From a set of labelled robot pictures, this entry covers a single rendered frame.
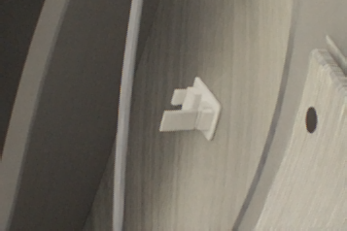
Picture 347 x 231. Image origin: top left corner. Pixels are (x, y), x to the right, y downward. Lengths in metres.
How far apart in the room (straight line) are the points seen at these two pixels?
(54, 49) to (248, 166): 0.11
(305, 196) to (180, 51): 0.14
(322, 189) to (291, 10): 0.09
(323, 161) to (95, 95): 0.18
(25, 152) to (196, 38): 0.11
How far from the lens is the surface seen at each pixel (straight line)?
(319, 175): 0.85
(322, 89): 0.85
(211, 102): 0.94
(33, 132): 1.00
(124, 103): 0.95
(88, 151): 1.02
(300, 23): 0.89
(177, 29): 0.97
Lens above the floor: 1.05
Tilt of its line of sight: 5 degrees down
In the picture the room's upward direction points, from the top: 3 degrees clockwise
